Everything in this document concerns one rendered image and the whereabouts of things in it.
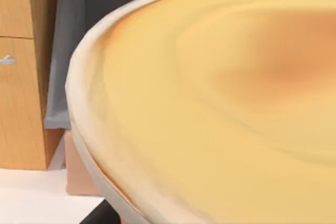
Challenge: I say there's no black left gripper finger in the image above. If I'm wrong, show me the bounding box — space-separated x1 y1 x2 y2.
78 199 122 224

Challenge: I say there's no round yellow bread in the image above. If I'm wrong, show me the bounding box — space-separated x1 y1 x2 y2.
64 0 336 224

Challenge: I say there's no salmon-coloured shallow box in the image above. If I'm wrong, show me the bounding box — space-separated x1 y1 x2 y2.
64 129 103 197

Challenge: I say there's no wooden drawer front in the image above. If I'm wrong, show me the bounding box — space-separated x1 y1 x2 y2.
0 0 35 39
0 37 48 171

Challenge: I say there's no wooden cupboard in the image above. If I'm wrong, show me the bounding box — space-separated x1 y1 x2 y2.
0 0 65 171

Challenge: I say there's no grey cabinet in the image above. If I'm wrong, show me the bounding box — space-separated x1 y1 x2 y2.
30 0 153 130

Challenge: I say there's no metal drawer handle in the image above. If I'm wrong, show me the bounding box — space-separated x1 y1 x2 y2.
0 55 17 66

